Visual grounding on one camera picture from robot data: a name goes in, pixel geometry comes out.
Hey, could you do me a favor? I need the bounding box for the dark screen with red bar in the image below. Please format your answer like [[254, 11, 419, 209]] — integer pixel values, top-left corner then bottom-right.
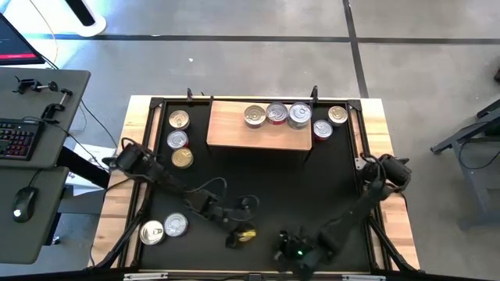
[[0, 12, 45, 66]]

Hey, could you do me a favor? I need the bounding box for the black stand pole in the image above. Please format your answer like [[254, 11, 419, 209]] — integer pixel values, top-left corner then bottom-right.
[[62, 0, 97, 27]]

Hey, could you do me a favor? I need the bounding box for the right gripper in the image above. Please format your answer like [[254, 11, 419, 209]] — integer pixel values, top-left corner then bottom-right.
[[273, 230, 333, 281]]

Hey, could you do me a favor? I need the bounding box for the black desk clamp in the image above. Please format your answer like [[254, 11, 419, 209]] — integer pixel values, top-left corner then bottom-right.
[[40, 88, 73, 120], [12, 75, 59, 95]]

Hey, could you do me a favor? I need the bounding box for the black computer mouse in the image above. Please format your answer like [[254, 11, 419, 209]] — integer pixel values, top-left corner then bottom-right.
[[10, 186, 39, 224]]

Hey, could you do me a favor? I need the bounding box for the backlit black keyboard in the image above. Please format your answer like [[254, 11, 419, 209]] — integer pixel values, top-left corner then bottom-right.
[[0, 118, 45, 162]]

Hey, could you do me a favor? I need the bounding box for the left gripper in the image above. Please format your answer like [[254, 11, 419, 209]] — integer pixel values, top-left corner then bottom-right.
[[212, 202, 259, 250]]

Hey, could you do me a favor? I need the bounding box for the gold-lid green label can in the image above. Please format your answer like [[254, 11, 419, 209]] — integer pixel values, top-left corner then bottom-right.
[[234, 229, 258, 247], [170, 147, 195, 169]]

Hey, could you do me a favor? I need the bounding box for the black table mat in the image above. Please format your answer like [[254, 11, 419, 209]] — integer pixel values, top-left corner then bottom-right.
[[139, 100, 371, 273]]

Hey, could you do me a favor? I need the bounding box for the grey metal stand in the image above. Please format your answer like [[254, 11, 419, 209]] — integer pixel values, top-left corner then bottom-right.
[[429, 97, 500, 229]]

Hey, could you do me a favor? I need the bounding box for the silver-lid seafood can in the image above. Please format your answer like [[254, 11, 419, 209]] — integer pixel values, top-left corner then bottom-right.
[[138, 219, 166, 247]]

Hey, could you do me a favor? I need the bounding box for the grey desk panel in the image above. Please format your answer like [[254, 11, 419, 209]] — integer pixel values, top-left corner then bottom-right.
[[0, 166, 70, 265], [0, 66, 91, 169]]

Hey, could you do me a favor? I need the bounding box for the silver metal bracket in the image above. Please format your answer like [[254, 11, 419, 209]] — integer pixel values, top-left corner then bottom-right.
[[123, 272, 169, 281], [341, 274, 387, 281]]

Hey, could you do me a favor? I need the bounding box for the pink label seafood can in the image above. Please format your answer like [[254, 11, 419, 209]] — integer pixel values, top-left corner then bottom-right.
[[168, 109, 191, 130], [327, 105, 349, 127], [243, 104, 268, 129]]

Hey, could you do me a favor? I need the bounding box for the wooden shelf with black legs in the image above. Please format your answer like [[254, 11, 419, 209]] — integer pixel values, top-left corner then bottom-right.
[[205, 99, 316, 162]]

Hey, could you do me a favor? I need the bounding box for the black desk leg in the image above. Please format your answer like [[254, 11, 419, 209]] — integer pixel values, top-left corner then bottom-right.
[[56, 144, 111, 189]]

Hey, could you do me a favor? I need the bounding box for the white round stand base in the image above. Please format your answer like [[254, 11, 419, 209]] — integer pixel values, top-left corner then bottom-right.
[[62, 0, 108, 38]]

